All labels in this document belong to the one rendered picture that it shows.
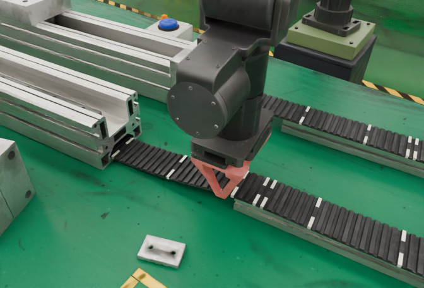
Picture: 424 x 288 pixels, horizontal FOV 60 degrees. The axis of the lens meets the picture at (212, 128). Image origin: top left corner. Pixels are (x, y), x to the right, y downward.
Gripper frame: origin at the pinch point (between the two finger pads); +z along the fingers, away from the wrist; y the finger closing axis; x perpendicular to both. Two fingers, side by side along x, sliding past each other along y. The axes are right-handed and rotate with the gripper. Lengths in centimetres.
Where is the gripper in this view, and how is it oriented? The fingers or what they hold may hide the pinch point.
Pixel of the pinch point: (229, 179)
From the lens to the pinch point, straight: 49.5
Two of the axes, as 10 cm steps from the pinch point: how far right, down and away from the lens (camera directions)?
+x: 8.9, 3.1, -3.5
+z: -0.3, 7.9, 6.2
